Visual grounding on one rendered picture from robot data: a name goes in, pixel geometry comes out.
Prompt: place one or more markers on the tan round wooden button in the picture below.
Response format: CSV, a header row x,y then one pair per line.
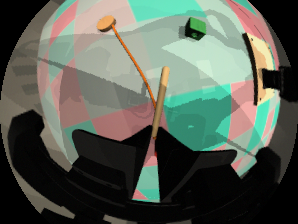
x,y
106,23

